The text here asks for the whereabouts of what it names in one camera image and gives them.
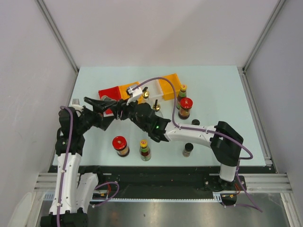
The red lid jar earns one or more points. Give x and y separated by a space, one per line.
185 107
119 143

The front red lid jar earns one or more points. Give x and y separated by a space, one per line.
119 143

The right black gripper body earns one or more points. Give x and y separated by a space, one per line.
128 112

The rear green label sauce bottle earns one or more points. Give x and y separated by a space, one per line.
182 94

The front glass oil bottle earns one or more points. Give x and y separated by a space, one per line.
157 108

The rear red lid jar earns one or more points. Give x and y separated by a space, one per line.
185 107

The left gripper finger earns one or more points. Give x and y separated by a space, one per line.
106 121
98 105

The black lid spice jar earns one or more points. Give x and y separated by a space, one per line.
195 122
107 99
188 147

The green label sauce bottle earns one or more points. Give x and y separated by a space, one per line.
144 150
182 94

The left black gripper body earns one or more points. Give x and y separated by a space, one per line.
89 118

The right yellow plastic bin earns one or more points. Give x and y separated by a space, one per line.
167 90

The yellow plastic bin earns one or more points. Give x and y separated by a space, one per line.
124 94
167 90

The white plastic bin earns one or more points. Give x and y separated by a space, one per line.
155 91

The front green label sauce bottle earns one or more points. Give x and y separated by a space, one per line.
144 150

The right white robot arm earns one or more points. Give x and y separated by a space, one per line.
222 139

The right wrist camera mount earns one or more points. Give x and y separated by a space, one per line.
135 93

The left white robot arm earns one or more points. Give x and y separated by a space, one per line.
72 192

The red plastic bin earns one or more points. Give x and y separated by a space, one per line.
113 93

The left yellow plastic bin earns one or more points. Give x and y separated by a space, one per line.
124 94

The glass oil bottle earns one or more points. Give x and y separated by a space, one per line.
157 108
145 93

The rear glass oil bottle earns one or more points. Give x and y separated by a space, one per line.
145 93

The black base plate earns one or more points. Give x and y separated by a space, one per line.
162 183

